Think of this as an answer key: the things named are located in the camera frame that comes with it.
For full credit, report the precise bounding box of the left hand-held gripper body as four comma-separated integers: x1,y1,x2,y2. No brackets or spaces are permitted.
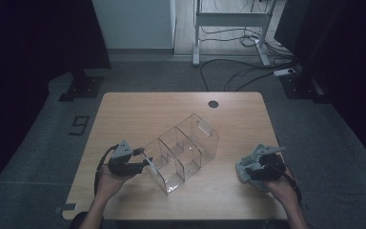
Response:
108,139,141,177

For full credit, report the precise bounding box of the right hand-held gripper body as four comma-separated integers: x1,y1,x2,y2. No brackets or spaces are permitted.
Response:
256,145,286,182

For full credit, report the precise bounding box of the light blue cloth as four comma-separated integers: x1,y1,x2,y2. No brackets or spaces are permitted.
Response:
235,143,277,193

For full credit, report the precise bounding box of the clear plastic organizer box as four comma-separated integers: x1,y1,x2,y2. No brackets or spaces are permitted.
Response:
142,113,220,196

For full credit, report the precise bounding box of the person's left hand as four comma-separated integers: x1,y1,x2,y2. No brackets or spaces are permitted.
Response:
94,165,135,202

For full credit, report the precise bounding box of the person's right hand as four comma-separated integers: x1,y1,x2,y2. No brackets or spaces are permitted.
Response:
264,177,300,207

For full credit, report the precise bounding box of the grey tape piece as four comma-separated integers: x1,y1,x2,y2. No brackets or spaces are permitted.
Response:
55,203,77,214

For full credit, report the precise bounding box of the black stand base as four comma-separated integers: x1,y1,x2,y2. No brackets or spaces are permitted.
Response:
58,68,105,103
279,73,328,103

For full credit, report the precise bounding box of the white power strip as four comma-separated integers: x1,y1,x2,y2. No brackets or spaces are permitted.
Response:
273,68,296,78

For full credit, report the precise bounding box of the black curtain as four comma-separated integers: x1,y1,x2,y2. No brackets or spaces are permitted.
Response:
298,0,366,175
0,0,112,204

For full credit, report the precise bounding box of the black upright panel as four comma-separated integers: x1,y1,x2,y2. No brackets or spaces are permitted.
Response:
274,0,315,55

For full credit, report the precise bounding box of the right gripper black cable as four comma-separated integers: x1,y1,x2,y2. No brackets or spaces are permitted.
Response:
279,163,303,208

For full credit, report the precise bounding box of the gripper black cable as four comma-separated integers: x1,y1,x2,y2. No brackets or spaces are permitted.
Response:
279,163,303,208
93,144,120,198

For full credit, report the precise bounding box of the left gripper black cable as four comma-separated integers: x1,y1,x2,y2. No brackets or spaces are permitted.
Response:
93,144,120,198

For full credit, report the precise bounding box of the black floor cable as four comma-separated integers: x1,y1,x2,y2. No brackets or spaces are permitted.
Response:
199,57,296,93
223,65,282,93

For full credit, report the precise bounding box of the tangle of cables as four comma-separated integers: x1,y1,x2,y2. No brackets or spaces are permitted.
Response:
199,25,295,60

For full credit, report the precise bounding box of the white metal desk frame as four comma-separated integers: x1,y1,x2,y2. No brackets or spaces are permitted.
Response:
193,0,277,67

